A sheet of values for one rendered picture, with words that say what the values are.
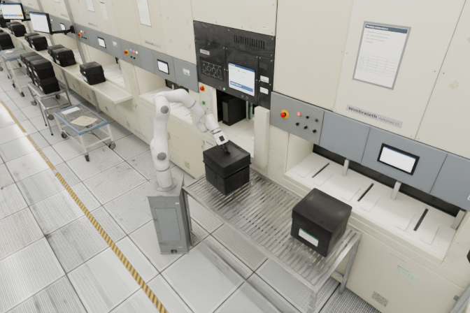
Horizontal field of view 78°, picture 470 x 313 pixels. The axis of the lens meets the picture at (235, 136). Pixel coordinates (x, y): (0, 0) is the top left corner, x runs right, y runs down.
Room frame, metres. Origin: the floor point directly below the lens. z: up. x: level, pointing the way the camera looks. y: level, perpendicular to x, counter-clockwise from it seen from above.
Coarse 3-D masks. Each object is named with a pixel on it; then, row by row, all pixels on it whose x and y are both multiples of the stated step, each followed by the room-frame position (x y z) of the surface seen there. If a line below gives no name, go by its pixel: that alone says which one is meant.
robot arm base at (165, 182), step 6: (162, 174) 1.85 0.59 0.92; (168, 174) 1.87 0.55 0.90; (156, 180) 1.91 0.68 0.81; (162, 180) 1.85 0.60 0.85; (168, 180) 1.87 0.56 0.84; (174, 180) 1.94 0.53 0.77; (156, 186) 1.88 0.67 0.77; (162, 186) 1.85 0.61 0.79; (168, 186) 1.86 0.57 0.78; (174, 186) 1.87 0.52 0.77
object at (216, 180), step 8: (208, 168) 1.91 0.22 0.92; (248, 168) 1.91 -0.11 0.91; (208, 176) 1.92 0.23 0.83; (216, 176) 1.83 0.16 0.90; (232, 176) 1.80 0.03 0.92; (240, 176) 1.86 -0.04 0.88; (248, 176) 1.91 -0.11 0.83; (216, 184) 1.84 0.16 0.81; (224, 184) 1.76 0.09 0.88; (232, 184) 1.80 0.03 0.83; (240, 184) 1.85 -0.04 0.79; (224, 192) 1.76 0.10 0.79
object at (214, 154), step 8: (232, 144) 2.06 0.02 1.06; (208, 152) 1.95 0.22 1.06; (216, 152) 1.95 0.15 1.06; (224, 152) 1.94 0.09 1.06; (232, 152) 1.94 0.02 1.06; (240, 152) 1.94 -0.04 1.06; (248, 152) 1.94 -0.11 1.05; (208, 160) 1.89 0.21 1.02; (216, 160) 1.84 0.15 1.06; (224, 160) 1.84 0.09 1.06; (232, 160) 1.84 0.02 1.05; (240, 160) 1.85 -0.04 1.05; (248, 160) 1.91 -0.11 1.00; (216, 168) 1.81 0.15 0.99; (224, 168) 1.75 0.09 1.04; (232, 168) 1.80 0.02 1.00; (240, 168) 1.85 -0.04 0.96; (224, 176) 1.75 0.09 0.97
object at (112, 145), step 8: (80, 104) 4.15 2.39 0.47; (56, 112) 3.87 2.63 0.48; (80, 112) 3.88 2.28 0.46; (88, 112) 3.88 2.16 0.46; (56, 120) 3.89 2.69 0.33; (64, 120) 3.65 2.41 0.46; (72, 120) 3.65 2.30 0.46; (104, 120) 3.63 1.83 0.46; (72, 128) 3.43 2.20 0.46; (80, 128) 3.43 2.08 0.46; (88, 128) 4.18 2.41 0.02; (96, 128) 3.47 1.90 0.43; (64, 136) 3.91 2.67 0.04; (80, 136) 3.32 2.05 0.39; (112, 136) 3.61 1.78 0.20; (80, 144) 3.41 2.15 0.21; (112, 144) 3.58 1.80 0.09; (88, 160) 3.27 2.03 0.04
